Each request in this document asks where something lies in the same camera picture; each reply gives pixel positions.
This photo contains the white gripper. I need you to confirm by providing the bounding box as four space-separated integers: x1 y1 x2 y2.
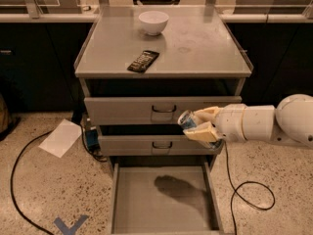
184 104 246 142

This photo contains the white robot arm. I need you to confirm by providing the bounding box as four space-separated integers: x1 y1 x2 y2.
178 94 313 149

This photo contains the grey open bottom drawer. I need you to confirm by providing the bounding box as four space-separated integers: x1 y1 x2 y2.
109 164 224 235

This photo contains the grey metal drawer cabinet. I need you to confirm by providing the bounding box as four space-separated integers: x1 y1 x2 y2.
75 6 251 164

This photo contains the grey middle drawer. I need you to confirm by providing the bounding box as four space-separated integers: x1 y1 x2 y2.
99 135 224 156

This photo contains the grey top drawer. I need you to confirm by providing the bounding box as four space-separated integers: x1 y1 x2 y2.
84 96 242 125

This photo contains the black snack bar packet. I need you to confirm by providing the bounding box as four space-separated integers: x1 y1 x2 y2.
127 50 159 73

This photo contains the white ceramic bowl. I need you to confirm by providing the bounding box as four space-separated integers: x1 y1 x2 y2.
138 11 169 35

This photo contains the blue power box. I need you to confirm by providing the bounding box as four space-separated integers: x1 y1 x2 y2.
85 127 100 151

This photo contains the white paper sheet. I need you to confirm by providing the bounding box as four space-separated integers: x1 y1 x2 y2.
39 119 81 158

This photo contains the blue tape floor mark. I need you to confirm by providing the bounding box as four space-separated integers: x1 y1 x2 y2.
53 214 90 235

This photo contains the dark counter with white top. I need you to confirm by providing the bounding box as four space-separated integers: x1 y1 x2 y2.
0 22 313 112

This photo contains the black cable on right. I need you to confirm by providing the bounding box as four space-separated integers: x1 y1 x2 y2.
223 141 277 235

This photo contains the black cable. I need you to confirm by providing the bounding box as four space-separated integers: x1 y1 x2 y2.
223 141 277 235
10 129 56 235

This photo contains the black cable on left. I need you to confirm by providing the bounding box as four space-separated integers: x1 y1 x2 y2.
10 129 56 235

